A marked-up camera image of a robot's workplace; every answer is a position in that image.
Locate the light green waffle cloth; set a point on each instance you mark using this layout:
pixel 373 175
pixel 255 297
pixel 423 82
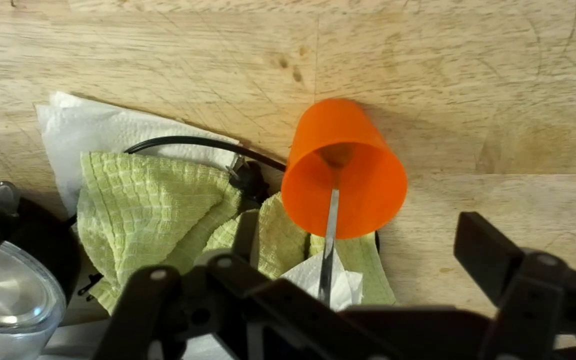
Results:
pixel 149 207

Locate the orange plastic cup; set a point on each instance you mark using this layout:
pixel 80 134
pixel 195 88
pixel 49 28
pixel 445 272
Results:
pixel 369 187

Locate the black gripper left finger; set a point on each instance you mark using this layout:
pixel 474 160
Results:
pixel 168 306

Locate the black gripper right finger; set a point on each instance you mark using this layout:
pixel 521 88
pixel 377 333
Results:
pixel 540 300

